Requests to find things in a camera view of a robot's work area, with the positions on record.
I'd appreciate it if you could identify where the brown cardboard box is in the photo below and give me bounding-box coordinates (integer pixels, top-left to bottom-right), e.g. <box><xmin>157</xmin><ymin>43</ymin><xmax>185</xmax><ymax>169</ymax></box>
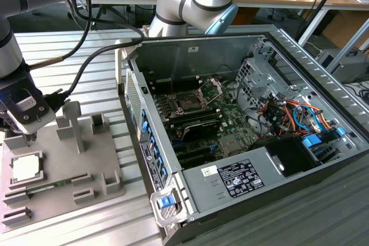
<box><xmin>322</xmin><ymin>9</ymin><xmax>369</xmax><ymax>51</ymax></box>

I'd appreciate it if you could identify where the grey power supply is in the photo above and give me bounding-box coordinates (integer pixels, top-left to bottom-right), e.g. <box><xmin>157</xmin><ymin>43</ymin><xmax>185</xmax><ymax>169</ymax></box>
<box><xmin>181</xmin><ymin>146</ymin><xmax>285</xmax><ymax>215</ymax></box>

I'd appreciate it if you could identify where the thick black cable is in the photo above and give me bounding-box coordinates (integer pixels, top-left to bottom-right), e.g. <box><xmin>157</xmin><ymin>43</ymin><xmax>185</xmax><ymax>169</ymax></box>
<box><xmin>43</xmin><ymin>0</ymin><xmax>145</xmax><ymax>111</ymax></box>

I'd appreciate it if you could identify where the blue case latch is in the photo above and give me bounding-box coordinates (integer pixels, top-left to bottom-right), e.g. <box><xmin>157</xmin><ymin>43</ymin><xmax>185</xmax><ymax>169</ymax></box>
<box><xmin>159</xmin><ymin>196</ymin><xmax>175</xmax><ymax>209</ymax></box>

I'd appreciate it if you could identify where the CPU socket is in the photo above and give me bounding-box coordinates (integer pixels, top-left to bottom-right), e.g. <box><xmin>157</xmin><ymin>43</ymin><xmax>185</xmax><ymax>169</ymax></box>
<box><xmin>170</xmin><ymin>92</ymin><xmax>210</xmax><ymax>114</ymax></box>

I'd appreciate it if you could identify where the grey parts rack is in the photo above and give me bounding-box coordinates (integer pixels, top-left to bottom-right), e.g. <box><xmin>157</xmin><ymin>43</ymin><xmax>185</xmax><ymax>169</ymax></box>
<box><xmin>0</xmin><ymin>100</ymin><xmax>126</xmax><ymax>234</ymax></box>

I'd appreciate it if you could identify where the blue disk carrier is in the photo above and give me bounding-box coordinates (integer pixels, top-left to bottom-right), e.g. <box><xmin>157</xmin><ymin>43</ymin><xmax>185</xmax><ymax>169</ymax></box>
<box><xmin>302</xmin><ymin>134</ymin><xmax>323</xmax><ymax>150</ymax></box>

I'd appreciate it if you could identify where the grey computer box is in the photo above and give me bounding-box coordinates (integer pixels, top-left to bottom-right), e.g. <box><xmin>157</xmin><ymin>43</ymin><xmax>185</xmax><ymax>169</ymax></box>
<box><xmin>315</xmin><ymin>48</ymin><xmax>369</xmax><ymax>84</ymax></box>

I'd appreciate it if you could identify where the black installed RAM stick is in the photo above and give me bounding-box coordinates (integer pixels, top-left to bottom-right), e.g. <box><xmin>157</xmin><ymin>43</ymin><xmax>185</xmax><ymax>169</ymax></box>
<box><xmin>168</xmin><ymin>107</ymin><xmax>223</xmax><ymax>123</ymax></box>

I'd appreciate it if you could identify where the green RAM stick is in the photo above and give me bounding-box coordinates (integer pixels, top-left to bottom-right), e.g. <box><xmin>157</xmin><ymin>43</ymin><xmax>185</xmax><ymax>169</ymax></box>
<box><xmin>5</xmin><ymin>179</ymin><xmax>73</xmax><ymax>198</ymax></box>

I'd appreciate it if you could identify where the black graphics card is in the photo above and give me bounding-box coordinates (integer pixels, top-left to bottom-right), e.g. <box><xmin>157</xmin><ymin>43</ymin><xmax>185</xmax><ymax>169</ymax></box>
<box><xmin>180</xmin><ymin>119</ymin><xmax>221</xmax><ymax>143</ymax></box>

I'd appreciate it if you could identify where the office chair base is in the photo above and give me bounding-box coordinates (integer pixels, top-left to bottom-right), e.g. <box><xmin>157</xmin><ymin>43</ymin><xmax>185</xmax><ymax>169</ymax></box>
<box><xmin>92</xmin><ymin>3</ymin><xmax>135</xmax><ymax>31</ymax></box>

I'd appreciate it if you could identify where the silver CPU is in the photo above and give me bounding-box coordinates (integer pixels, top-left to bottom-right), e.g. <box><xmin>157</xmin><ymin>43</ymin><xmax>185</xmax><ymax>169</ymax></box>
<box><xmin>11</xmin><ymin>155</ymin><xmax>42</xmax><ymax>181</ymax></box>

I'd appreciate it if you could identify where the orange red wire bundle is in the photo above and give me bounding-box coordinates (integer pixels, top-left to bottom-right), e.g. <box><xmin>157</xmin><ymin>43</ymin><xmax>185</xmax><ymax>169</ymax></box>
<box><xmin>258</xmin><ymin>99</ymin><xmax>335</xmax><ymax>139</ymax></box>

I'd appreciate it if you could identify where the black cable heap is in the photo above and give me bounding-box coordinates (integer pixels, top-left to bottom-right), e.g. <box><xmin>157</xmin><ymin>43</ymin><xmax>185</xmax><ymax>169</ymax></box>
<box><xmin>353</xmin><ymin>80</ymin><xmax>369</xmax><ymax>105</ymax></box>

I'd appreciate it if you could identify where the green motherboard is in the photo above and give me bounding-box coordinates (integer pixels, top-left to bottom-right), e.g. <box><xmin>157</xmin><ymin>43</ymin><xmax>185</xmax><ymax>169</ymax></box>
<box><xmin>152</xmin><ymin>75</ymin><xmax>260</xmax><ymax>169</ymax></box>

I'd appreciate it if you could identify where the open PC case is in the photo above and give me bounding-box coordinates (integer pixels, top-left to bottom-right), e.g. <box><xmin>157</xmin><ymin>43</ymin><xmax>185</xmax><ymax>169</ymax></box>
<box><xmin>114</xmin><ymin>24</ymin><xmax>369</xmax><ymax>246</ymax></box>

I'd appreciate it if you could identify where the blue wire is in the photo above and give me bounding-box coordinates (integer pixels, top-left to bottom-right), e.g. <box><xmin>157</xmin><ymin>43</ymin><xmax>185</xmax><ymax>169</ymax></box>
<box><xmin>292</xmin><ymin>104</ymin><xmax>322</xmax><ymax>134</ymax></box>

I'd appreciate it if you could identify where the black fan shroud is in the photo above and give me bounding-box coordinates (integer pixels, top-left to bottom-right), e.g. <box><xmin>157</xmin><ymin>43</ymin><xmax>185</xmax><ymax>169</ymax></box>
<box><xmin>250</xmin><ymin>135</ymin><xmax>322</xmax><ymax>179</ymax></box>

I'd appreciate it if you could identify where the metal drive cage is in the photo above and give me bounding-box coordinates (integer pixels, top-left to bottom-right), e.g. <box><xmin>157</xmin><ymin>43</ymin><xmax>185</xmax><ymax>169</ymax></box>
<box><xmin>235</xmin><ymin>57</ymin><xmax>292</xmax><ymax>114</ymax></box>

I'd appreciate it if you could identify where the metal socket cover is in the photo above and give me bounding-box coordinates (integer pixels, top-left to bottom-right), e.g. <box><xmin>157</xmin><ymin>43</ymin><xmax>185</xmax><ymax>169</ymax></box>
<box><xmin>195</xmin><ymin>77</ymin><xmax>224</xmax><ymax>105</ymax></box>

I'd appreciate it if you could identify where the black stand pole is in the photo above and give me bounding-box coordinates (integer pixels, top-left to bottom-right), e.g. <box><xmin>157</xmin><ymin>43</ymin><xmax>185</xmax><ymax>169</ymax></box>
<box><xmin>296</xmin><ymin>0</ymin><xmax>349</xmax><ymax>41</ymax></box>

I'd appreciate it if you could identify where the thin cable brass end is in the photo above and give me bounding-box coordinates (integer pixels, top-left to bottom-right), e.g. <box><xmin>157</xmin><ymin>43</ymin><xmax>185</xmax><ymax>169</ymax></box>
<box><xmin>28</xmin><ymin>0</ymin><xmax>93</xmax><ymax>70</ymax></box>

